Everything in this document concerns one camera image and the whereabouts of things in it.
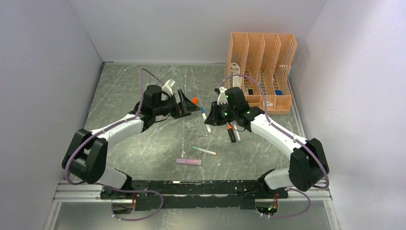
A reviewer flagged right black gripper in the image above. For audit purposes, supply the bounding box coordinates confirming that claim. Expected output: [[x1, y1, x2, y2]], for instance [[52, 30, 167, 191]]
[[205, 101, 237, 126]]

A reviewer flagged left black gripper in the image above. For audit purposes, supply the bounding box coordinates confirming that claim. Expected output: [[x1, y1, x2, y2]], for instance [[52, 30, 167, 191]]
[[154, 89, 200, 120]]

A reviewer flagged teal capped white marker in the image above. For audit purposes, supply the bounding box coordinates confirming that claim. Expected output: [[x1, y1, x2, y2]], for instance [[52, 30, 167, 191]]
[[200, 107, 212, 133]]

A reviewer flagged black orange highlighter body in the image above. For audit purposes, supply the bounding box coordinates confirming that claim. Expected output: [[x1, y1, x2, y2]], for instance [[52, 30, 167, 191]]
[[227, 125, 237, 143]]

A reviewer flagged green capped orange marker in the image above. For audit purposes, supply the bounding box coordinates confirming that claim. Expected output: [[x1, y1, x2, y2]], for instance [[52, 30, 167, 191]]
[[192, 146, 217, 156]]

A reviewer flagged blue capped white marker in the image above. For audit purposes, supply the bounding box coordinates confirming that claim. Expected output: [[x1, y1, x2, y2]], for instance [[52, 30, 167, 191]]
[[233, 124, 241, 142]]

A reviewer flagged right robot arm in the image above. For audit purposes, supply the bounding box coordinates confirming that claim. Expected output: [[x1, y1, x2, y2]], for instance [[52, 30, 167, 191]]
[[204, 87, 329, 198]]

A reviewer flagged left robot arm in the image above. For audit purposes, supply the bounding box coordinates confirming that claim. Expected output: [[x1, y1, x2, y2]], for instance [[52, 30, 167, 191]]
[[62, 85, 200, 199]]

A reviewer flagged white packaged item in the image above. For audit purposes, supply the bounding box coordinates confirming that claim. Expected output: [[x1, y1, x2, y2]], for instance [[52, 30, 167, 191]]
[[229, 62, 241, 88]]

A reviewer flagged purple highlighter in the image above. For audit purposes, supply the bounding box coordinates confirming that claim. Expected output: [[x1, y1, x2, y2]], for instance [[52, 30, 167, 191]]
[[176, 158, 202, 166]]

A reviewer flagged orange mesh file organizer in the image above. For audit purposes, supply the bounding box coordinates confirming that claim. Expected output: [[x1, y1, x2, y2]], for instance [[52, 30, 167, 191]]
[[225, 32, 297, 115]]

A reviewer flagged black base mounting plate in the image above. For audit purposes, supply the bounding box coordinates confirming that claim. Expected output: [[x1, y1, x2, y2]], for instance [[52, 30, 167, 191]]
[[100, 180, 288, 211]]

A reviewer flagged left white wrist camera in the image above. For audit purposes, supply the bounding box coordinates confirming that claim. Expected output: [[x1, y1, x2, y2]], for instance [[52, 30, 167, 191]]
[[162, 79, 176, 96]]

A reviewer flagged aluminium rail frame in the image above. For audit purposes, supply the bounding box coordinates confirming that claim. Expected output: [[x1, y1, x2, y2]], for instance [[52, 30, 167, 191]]
[[54, 181, 332, 203]]

